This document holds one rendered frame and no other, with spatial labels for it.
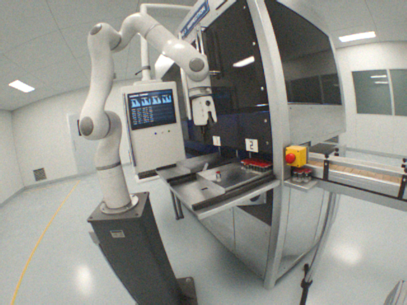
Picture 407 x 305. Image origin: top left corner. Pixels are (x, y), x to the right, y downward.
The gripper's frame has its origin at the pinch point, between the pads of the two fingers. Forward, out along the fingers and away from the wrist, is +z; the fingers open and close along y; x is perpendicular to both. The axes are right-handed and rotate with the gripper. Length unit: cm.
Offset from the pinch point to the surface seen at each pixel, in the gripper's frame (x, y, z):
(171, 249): 14, 78, 110
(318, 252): -43, -33, 65
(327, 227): -43, -33, 47
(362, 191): -39, -47, 22
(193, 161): -14, 54, 21
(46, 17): 135, 136, -185
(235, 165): -26.2, 19.8, 20.6
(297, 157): -27.5, -20.7, 10.2
